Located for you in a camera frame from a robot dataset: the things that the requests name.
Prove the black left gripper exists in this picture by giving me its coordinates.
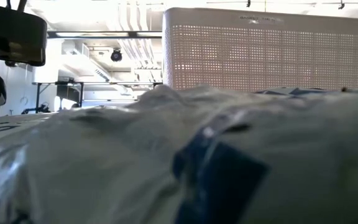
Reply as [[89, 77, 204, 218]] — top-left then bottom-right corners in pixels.
[[0, 2, 48, 123]]

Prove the grey patterned pouch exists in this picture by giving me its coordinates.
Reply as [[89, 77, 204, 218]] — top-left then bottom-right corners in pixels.
[[0, 84, 358, 224]]

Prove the white perforated plastic basket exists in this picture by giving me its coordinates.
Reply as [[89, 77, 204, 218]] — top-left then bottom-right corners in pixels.
[[162, 7, 358, 93]]

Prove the black-legged background table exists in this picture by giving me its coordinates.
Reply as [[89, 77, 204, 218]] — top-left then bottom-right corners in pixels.
[[32, 80, 163, 114]]

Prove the black dome ceiling camera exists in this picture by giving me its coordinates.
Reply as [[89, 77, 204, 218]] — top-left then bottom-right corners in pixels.
[[110, 48, 123, 63]]

